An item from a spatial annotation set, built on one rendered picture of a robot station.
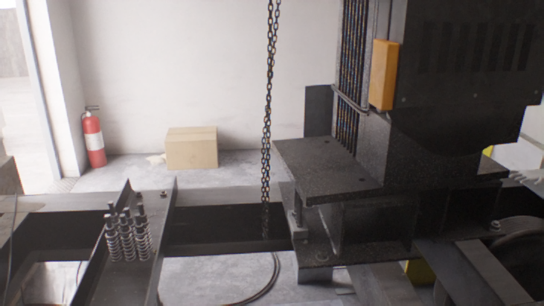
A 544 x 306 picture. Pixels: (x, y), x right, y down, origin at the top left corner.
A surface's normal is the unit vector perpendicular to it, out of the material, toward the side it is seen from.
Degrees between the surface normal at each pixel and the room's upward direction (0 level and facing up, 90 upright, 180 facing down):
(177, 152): 90
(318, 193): 0
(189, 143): 90
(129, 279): 0
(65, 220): 90
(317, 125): 90
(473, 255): 0
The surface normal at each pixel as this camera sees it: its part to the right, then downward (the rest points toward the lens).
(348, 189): 0.00, -0.91
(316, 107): 0.29, 0.40
